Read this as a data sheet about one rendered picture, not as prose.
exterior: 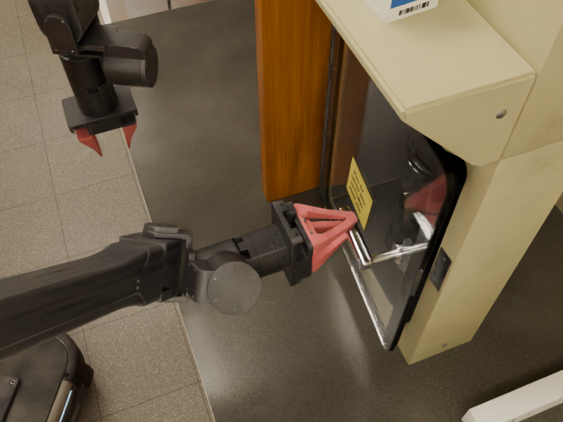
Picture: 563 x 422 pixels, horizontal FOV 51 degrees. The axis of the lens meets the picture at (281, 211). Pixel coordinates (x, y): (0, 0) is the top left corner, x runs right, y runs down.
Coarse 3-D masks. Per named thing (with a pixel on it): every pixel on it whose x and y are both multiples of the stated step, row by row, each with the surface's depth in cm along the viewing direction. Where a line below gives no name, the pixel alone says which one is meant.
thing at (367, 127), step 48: (336, 96) 81; (384, 96) 64; (336, 144) 86; (384, 144) 68; (432, 144) 56; (336, 192) 92; (384, 192) 71; (432, 192) 58; (384, 240) 75; (432, 240) 61; (384, 288) 80; (384, 336) 85
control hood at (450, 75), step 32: (320, 0) 50; (352, 0) 49; (448, 0) 49; (352, 32) 47; (384, 32) 47; (416, 32) 47; (448, 32) 47; (480, 32) 47; (384, 64) 45; (416, 64) 45; (448, 64) 45; (480, 64) 45; (512, 64) 45; (416, 96) 42; (448, 96) 43; (480, 96) 44; (512, 96) 45; (416, 128) 44; (448, 128) 45; (480, 128) 47; (512, 128) 49; (480, 160) 51
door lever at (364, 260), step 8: (344, 208) 74; (352, 232) 72; (352, 240) 72; (360, 240) 71; (352, 248) 72; (360, 248) 71; (392, 248) 72; (360, 256) 70; (368, 256) 70; (376, 256) 70; (384, 256) 70; (392, 256) 70; (400, 256) 70; (360, 264) 70; (368, 264) 70
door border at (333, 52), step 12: (336, 36) 75; (336, 48) 76; (336, 60) 77; (336, 72) 79; (324, 132) 90; (324, 156) 94; (324, 168) 96; (324, 180) 98; (324, 192) 99; (444, 216) 58
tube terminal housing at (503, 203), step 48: (480, 0) 48; (528, 0) 43; (528, 48) 45; (528, 96) 46; (528, 144) 52; (480, 192) 57; (528, 192) 59; (480, 240) 64; (528, 240) 69; (432, 288) 73; (480, 288) 75; (432, 336) 83
